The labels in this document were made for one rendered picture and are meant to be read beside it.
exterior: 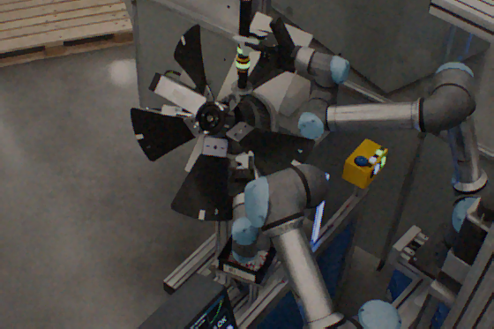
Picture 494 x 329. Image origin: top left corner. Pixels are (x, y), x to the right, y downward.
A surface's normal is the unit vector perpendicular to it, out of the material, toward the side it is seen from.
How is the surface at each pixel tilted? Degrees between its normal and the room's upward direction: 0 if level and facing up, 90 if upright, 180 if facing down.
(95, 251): 0
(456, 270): 90
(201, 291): 15
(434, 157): 90
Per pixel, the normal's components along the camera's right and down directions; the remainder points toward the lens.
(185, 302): -0.17, -0.83
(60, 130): 0.04, -0.73
